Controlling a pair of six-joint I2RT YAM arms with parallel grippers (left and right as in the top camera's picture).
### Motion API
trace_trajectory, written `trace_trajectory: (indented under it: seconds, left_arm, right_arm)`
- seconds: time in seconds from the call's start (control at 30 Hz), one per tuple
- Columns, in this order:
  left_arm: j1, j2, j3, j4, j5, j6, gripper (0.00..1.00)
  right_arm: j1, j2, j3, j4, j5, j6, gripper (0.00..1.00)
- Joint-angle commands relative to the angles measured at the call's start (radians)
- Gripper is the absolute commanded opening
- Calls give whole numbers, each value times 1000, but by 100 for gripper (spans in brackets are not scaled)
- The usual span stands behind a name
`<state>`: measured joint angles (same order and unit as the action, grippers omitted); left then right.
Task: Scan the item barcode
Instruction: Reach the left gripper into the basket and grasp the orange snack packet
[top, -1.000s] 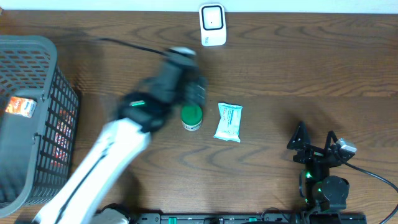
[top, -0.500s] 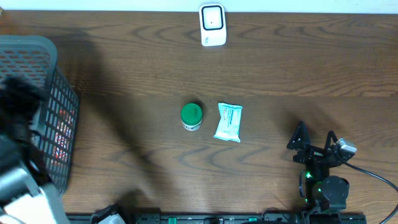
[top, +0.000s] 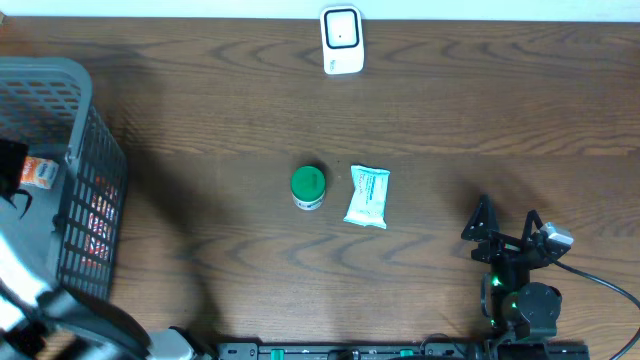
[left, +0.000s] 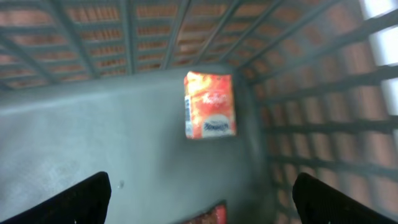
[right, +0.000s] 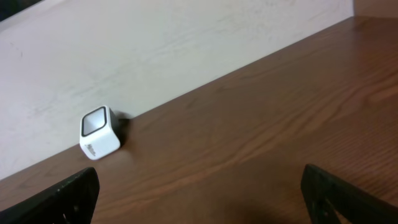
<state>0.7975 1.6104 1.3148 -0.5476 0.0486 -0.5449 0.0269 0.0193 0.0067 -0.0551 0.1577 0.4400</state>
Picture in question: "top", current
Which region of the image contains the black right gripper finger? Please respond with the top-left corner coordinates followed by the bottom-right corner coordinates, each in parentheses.
top-left (461, 195), bottom-right (500, 242)
top-left (522, 210), bottom-right (544, 243)

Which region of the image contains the orange small box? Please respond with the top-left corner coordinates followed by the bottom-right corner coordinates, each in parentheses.
top-left (20, 156), bottom-right (59, 190)

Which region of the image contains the teal wipes packet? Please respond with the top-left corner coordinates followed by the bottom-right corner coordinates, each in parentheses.
top-left (344, 165), bottom-right (390, 229)

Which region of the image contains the red candy bar wrapper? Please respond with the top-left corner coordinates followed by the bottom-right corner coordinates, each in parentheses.
top-left (83, 176), bottom-right (119, 269)

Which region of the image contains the green lid jar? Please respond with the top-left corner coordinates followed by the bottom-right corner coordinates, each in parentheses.
top-left (290, 165), bottom-right (326, 211)

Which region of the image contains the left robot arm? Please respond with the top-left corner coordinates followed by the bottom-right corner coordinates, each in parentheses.
top-left (1, 228), bottom-right (219, 359)

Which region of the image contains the white barcode scanner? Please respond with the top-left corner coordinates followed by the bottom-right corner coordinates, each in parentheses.
top-left (320, 5), bottom-right (365, 75)

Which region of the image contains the grey plastic basket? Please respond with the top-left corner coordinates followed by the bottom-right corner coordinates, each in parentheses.
top-left (1, 57), bottom-right (127, 300)

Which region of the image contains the black right camera cable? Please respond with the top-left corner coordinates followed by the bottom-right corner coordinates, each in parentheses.
top-left (542, 244), bottom-right (640, 360)

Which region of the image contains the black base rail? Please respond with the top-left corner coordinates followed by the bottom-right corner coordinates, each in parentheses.
top-left (215, 340), bottom-right (590, 360)

